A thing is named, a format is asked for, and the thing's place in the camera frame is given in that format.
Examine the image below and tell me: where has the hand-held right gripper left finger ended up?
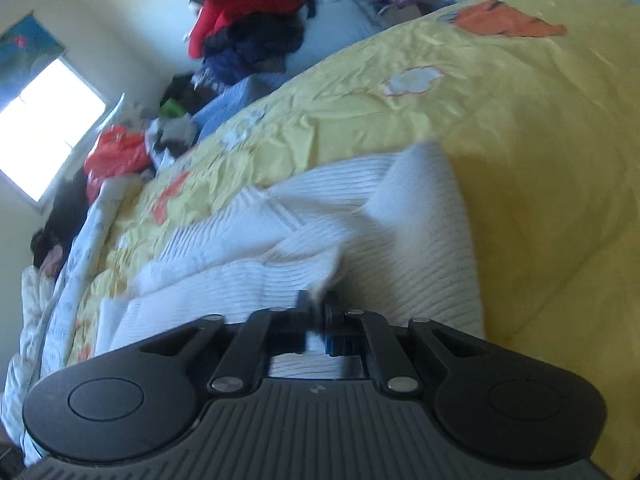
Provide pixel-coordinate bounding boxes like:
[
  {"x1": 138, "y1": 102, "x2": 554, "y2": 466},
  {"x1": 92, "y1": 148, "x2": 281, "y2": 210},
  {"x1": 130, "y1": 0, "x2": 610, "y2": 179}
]
[{"x1": 137, "y1": 290, "x2": 322, "y2": 395}]

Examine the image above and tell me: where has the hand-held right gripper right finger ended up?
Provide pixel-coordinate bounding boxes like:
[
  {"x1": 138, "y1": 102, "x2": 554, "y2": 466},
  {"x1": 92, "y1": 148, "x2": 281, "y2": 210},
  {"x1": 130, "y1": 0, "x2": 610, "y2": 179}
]
[{"x1": 322, "y1": 292, "x2": 495, "y2": 394}]

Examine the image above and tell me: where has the white knit sweater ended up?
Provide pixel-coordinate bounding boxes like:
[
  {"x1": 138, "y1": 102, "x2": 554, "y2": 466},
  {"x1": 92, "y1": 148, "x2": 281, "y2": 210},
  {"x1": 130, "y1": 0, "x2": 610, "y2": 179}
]
[{"x1": 94, "y1": 141, "x2": 486, "y2": 380}]

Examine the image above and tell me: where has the pile of dark clothes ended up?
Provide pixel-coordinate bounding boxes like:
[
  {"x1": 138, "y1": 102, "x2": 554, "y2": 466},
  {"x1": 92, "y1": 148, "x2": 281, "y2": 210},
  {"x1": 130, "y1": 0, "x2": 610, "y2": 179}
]
[{"x1": 192, "y1": 0, "x2": 326, "y2": 87}]

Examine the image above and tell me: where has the grey cloth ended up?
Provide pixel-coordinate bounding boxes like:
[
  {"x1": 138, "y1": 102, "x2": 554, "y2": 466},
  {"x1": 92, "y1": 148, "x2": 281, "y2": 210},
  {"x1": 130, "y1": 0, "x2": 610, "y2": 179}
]
[{"x1": 146, "y1": 114, "x2": 202, "y2": 170}]

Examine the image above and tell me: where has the blue cloth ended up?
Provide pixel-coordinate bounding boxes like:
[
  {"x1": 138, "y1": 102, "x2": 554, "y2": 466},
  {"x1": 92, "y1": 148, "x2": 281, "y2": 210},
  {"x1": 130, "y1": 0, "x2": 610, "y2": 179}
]
[{"x1": 192, "y1": 74, "x2": 282, "y2": 134}]

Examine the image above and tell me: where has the white printed quilt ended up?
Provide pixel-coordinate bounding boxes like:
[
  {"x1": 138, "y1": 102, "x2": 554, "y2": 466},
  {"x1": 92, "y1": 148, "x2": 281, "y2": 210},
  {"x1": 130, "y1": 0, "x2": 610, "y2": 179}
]
[{"x1": 0, "y1": 175, "x2": 147, "y2": 466}]

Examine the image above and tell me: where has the orange-red plastic bag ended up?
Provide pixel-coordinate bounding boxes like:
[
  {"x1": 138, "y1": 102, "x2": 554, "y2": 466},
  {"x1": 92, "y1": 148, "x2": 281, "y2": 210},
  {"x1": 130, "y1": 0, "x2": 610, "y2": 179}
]
[{"x1": 84, "y1": 125, "x2": 152, "y2": 204}]

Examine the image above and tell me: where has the pink cloth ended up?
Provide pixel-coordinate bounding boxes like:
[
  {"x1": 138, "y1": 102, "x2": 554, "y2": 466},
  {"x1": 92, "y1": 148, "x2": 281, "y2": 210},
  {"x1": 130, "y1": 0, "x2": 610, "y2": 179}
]
[{"x1": 40, "y1": 246, "x2": 67, "y2": 279}]

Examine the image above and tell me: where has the black cloth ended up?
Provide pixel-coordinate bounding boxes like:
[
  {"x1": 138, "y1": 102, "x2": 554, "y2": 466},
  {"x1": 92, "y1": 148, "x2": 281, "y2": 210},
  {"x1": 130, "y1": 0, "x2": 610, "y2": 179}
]
[{"x1": 30, "y1": 169, "x2": 91, "y2": 267}]

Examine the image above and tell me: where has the yellow printed blanket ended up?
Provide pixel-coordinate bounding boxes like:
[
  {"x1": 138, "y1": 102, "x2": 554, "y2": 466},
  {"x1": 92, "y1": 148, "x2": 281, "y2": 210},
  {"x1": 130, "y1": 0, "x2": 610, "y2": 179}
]
[{"x1": 65, "y1": 0, "x2": 640, "y2": 480}]

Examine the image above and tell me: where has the red garment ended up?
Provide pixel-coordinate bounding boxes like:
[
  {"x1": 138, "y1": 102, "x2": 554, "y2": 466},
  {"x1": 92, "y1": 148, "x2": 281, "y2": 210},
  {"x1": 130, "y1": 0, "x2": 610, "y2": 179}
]
[{"x1": 188, "y1": 0, "x2": 307, "y2": 59}]

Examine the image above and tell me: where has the bright window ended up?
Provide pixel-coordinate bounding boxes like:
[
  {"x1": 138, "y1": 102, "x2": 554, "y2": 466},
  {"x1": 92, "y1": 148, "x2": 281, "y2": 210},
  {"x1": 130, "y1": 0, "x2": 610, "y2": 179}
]
[{"x1": 0, "y1": 56, "x2": 108, "y2": 202}]

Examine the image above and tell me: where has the blue wall poster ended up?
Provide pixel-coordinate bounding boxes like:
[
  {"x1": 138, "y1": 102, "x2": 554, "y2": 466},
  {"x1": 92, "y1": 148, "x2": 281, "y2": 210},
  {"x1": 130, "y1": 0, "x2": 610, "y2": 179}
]
[{"x1": 0, "y1": 12, "x2": 67, "y2": 106}]

